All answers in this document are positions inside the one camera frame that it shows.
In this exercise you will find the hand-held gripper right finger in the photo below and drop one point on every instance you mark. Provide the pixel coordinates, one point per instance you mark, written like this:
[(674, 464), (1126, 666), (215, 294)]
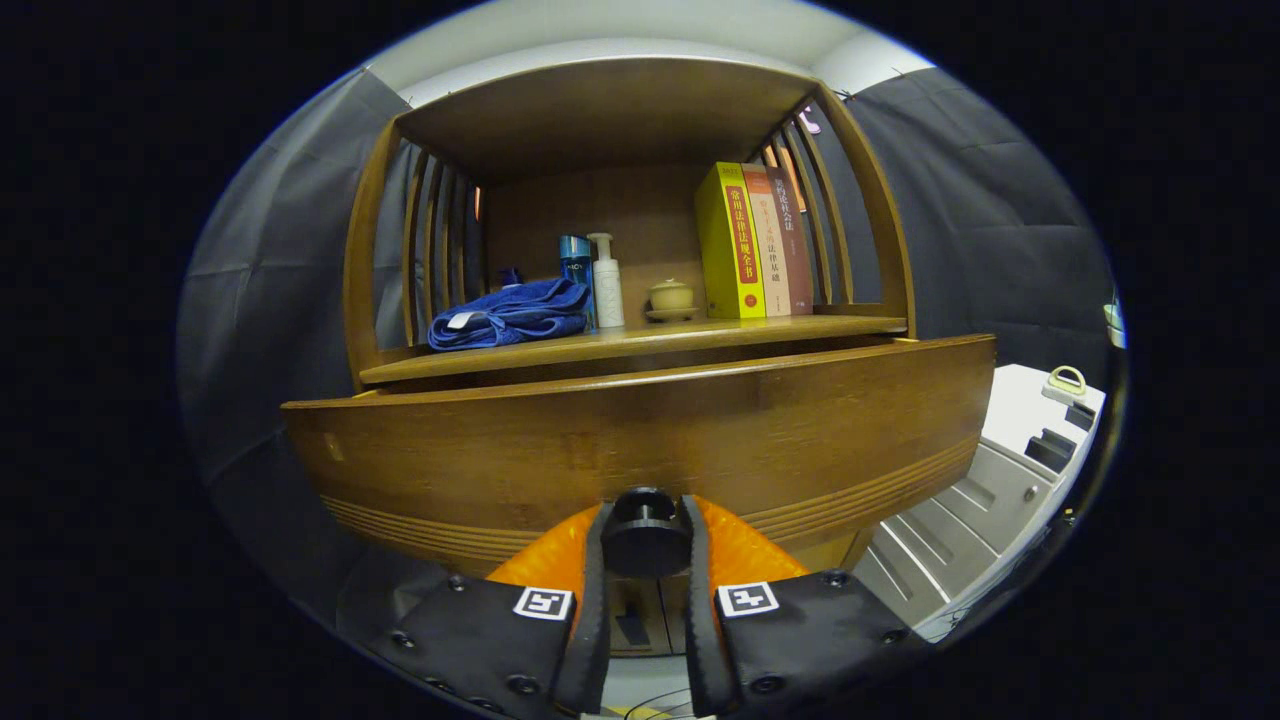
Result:
[(700, 620)]

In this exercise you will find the tall blue bottle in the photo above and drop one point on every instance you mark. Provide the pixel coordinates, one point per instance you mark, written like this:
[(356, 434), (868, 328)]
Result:
[(575, 262)]

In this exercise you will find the wooden drawer with black knob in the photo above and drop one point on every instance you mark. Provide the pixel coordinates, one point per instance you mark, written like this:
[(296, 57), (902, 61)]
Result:
[(640, 430)]

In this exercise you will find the small black block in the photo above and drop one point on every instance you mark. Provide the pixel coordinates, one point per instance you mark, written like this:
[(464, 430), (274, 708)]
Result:
[(1080, 415), (1050, 450)]

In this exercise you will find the small white blue-capped bottle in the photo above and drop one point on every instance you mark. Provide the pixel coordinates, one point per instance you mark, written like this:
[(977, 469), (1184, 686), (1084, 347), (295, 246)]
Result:
[(510, 276)]

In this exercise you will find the thick yellow book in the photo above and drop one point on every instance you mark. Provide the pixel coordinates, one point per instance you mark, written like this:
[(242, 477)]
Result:
[(715, 250)]

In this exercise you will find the folded blue towel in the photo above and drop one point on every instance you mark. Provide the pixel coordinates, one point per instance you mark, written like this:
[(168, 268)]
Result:
[(520, 310)]

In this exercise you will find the wooden cabinet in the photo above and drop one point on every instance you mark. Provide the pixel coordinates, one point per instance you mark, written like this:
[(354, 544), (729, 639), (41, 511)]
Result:
[(600, 110)]

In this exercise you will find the white pump bottle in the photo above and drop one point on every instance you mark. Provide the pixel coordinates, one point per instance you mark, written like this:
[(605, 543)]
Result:
[(608, 295)]

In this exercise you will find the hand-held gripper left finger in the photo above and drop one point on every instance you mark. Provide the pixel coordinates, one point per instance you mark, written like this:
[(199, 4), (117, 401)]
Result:
[(597, 620)]

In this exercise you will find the brown book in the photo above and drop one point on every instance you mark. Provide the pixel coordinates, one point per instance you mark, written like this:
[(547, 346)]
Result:
[(795, 250)]

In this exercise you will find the white side cabinet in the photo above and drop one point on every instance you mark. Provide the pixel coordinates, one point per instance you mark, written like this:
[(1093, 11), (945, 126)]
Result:
[(970, 510)]

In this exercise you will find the beige lidded tea bowl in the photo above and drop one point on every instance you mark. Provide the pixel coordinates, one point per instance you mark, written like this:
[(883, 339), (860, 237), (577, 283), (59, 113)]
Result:
[(671, 297)]

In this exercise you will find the orange and white book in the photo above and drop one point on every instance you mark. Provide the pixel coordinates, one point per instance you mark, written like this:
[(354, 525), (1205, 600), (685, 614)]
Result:
[(772, 250)]

